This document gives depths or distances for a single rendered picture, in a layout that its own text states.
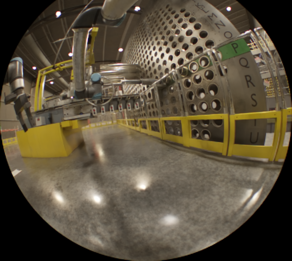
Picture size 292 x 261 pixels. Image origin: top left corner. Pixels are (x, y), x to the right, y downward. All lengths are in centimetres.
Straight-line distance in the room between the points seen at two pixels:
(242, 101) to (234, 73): 45
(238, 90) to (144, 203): 173
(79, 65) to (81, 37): 17
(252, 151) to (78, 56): 136
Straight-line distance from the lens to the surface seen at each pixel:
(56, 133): 176
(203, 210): 56
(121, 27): 1053
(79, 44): 57
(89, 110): 187
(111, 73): 185
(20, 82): 56
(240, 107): 166
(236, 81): 167
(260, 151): 94
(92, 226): 61
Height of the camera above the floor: 50
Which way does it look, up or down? 1 degrees down
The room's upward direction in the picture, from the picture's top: 9 degrees counter-clockwise
